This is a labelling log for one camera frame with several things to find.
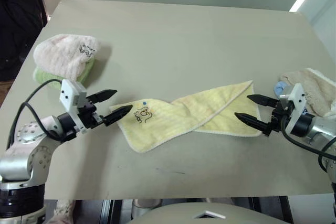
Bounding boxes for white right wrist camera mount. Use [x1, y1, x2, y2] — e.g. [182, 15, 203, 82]
[278, 83, 307, 135]

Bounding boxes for folded beige towel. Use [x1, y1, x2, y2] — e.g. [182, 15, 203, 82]
[279, 68, 336, 118]

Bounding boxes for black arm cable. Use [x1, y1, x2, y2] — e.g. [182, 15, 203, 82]
[6, 78, 66, 149]
[280, 115, 336, 175]

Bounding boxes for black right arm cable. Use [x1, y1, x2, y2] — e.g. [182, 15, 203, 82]
[280, 115, 336, 175]

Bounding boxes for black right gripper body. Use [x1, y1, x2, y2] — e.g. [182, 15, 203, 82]
[270, 98, 291, 133]

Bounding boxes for pink fluffy cloth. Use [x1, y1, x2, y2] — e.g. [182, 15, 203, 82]
[53, 199, 76, 224]

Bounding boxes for grey robot torso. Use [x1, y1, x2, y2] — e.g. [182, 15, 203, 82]
[130, 202, 290, 224]

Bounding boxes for folded pink towel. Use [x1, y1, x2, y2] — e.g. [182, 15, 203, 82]
[34, 33, 102, 82]

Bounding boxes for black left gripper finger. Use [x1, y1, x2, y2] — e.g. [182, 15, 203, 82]
[87, 89, 118, 104]
[101, 104, 133, 126]

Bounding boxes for person in dark clothes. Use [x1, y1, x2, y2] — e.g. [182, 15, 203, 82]
[0, 0, 49, 82]

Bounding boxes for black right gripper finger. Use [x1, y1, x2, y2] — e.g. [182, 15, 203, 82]
[234, 112, 272, 137]
[247, 93, 277, 109]

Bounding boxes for pale round cup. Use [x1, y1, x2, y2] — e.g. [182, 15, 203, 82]
[132, 198, 163, 209]

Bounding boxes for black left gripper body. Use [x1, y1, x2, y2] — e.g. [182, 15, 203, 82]
[77, 97, 105, 131]

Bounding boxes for folded green towel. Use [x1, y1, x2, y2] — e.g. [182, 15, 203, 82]
[32, 58, 96, 91]

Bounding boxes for yellow towel with brown print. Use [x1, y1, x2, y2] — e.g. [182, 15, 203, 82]
[109, 79, 264, 154]

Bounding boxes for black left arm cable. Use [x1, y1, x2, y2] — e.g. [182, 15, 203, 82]
[6, 78, 66, 149]

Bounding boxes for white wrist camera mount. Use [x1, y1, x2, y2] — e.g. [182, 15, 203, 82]
[278, 83, 307, 135]
[58, 79, 88, 131]

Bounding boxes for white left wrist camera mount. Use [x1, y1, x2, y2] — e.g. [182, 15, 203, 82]
[58, 79, 88, 131]

